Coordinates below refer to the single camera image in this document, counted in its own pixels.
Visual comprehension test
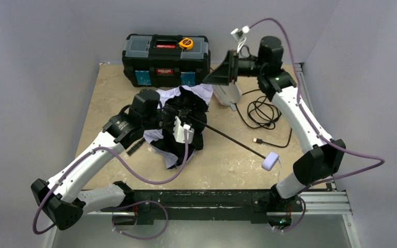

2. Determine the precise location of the purple umbrella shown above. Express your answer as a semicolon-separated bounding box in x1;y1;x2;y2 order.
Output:
143;84;281;173

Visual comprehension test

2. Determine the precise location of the pink umbrella case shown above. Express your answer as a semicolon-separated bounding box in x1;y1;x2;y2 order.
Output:
212;83;242;111

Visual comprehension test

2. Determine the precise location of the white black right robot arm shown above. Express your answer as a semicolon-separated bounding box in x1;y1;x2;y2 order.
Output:
203;36;345;200

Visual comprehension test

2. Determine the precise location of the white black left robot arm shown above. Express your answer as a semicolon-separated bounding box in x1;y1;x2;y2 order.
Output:
30;89;194;235

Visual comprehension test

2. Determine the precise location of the yellow tape measure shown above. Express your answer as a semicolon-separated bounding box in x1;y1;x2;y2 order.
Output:
178;37;194;51

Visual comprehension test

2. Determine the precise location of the black plastic toolbox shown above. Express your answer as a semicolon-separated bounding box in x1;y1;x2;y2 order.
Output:
122;34;211;88

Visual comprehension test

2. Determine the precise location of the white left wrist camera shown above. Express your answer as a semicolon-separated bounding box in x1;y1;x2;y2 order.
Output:
173;116;195;144

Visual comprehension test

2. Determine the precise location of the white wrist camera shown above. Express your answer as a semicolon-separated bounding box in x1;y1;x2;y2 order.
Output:
173;116;195;144
231;26;250;53

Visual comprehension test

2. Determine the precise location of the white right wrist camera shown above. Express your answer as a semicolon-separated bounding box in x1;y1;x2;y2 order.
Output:
231;26;250;53

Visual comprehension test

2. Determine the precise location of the black usb cable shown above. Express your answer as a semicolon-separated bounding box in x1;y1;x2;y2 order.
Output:
236;89;293;149

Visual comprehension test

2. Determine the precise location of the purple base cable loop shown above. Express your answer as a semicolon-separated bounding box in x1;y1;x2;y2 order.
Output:
111;200;169;240

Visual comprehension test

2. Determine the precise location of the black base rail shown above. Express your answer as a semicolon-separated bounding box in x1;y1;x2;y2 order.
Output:
102;189;303;227

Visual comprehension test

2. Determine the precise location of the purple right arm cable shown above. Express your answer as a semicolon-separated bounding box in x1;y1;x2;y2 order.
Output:
248;18;386;192

